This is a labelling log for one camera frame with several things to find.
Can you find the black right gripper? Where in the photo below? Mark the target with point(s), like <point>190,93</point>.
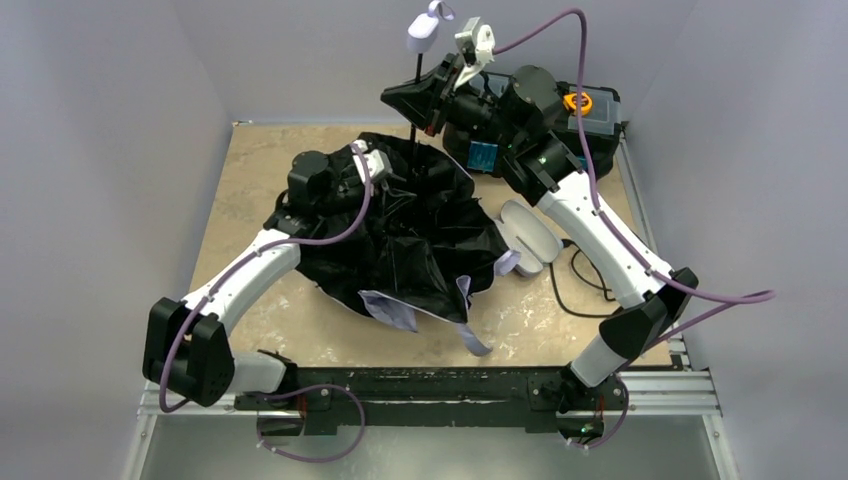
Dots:
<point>441,102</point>

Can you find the yellow tape measure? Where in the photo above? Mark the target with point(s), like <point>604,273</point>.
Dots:
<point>578,103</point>

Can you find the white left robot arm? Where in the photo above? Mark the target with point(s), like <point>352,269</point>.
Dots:
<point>187,349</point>

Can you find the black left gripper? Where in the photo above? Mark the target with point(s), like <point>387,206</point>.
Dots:
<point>389,183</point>

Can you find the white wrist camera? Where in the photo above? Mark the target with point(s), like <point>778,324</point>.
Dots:
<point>475,43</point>
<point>370,162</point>

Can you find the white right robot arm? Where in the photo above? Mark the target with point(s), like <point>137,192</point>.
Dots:
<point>517,127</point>

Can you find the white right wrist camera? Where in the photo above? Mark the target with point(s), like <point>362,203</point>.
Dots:
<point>475,43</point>

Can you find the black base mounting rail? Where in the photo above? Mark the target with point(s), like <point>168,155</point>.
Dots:
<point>535,399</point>

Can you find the lavender folding umbrella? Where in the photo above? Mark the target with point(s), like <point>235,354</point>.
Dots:
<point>426,244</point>

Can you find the lavender umbrella case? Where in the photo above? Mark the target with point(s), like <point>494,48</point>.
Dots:
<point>533,245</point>

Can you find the black plastic toolbox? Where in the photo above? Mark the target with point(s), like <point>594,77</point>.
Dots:
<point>602,126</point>

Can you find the aluminium frame rail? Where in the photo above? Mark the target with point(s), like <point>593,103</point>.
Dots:
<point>519,316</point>

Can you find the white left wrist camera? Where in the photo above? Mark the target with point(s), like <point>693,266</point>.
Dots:
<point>370,162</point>

